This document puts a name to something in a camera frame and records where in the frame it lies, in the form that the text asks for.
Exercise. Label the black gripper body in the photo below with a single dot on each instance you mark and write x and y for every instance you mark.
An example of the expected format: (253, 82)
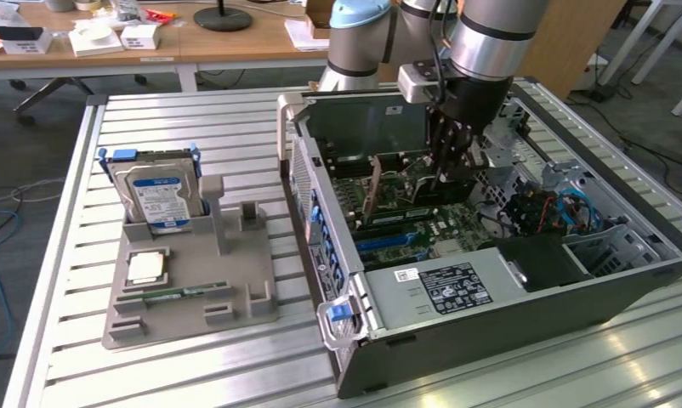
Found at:
(479, 102)

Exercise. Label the black Nvidia graphics card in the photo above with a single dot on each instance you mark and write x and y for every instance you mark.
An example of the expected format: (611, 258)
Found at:
(431, 196)

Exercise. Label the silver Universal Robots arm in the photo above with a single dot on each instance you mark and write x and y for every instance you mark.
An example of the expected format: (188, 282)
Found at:
(493, 25)

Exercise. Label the perforated metal disk bay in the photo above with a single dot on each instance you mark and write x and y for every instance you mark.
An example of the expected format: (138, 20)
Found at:
(509, 178)

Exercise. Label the green motherboard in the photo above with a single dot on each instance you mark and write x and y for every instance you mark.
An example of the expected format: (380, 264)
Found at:
(453, 217)

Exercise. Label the black labelled RAM stick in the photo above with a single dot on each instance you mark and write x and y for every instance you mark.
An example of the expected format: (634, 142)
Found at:
(403, 217)

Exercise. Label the black box on floor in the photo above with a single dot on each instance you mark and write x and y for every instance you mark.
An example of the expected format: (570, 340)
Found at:
(600, 92)

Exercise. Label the silver chipset heatsink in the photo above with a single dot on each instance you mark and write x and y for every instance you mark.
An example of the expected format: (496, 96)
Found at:
(447, 247)

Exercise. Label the blue expansion slot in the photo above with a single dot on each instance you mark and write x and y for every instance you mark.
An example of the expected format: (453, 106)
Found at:
(388, 243)

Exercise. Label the blue card retainer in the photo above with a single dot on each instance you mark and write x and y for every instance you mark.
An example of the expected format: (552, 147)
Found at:
(332, 265)

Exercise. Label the slanted metal disk bay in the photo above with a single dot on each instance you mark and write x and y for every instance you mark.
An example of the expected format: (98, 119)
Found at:
(618, 251)

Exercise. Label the white paper stack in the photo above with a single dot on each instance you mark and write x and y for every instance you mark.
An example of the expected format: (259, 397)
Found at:
(303, 36)

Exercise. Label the brown cardboard box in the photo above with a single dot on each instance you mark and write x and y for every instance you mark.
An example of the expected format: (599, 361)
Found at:
(317, 13)

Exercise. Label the grey power supply unit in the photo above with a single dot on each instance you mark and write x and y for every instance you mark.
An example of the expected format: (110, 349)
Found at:
(396, 306)

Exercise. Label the blue case latch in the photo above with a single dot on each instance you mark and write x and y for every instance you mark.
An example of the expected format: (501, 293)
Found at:
(340, 313)

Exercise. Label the open black PC case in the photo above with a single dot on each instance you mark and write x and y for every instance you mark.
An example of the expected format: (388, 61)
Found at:
(487, 340)

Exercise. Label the wooden desk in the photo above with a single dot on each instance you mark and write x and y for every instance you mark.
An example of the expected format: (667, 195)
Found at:
(232, 47)

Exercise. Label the black round lamp base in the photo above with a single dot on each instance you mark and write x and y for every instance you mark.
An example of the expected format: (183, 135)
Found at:
(221, 20)

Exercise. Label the grey printed parts rack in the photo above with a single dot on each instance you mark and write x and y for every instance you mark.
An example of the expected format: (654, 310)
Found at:
(204, 263)

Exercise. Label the green RAM stick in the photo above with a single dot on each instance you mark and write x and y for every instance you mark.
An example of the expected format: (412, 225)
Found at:
(187, 291)

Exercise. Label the silver CPU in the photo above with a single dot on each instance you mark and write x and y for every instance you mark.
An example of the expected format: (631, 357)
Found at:
(145, 267)

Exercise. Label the red packet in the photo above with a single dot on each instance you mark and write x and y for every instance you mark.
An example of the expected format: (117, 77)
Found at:
(160, 16)

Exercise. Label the small white box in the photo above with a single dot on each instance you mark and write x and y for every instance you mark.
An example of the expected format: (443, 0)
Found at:
(138, 39)

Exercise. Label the clear plastic parts bag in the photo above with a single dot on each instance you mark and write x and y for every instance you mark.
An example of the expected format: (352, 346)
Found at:
(126, 10)

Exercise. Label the white box with round part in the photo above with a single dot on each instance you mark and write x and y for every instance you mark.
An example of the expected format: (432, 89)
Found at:
(93, 44)

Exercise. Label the black chair base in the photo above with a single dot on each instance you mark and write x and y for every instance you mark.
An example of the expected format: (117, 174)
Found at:
(45, 94)

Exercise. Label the grey cup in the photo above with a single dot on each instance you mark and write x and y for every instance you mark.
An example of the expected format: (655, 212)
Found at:
(60, 5)

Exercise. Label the white box with black lid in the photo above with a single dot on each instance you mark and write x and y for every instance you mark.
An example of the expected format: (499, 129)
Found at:
(25, 46)

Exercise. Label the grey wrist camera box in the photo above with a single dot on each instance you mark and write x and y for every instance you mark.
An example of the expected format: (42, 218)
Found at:
(419, 87)

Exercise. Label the white desk frame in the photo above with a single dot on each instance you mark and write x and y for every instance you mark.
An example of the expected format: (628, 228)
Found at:
(611, 72)

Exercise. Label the hard disk with blue bracket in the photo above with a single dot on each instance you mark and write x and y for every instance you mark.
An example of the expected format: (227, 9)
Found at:
(158, 195)

